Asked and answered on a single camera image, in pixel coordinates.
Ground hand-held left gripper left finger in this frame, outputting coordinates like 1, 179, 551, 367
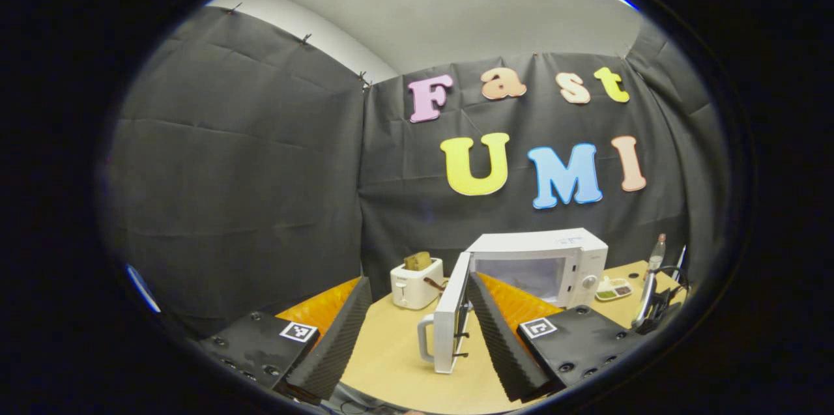
199, 276, 373, 403

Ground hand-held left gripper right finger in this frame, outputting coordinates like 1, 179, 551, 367
466, 272, 642, 403

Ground white microwave oven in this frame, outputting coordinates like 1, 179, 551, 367
417, 227, 609, 375

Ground white divided dish with beans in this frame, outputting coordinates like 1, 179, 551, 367
595, 276, 633, 302

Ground clear bottle with red label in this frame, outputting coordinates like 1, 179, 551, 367
648, 233, 667, 272

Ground white toaster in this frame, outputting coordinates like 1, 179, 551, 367
390, 257, 445, 310

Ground black backdrop cloth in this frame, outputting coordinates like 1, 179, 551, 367
98, 5, 730, 337

